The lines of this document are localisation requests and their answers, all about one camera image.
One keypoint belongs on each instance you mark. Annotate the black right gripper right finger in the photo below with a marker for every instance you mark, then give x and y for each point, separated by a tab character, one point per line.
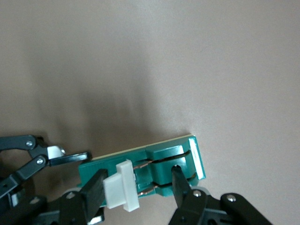
185	199

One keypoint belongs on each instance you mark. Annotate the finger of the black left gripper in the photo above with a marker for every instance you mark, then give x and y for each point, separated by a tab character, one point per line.
68	159

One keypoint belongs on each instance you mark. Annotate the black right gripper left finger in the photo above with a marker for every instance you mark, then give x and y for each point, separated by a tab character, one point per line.
91	194

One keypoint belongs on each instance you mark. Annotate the green terminal block module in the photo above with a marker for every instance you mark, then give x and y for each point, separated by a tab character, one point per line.
164	173

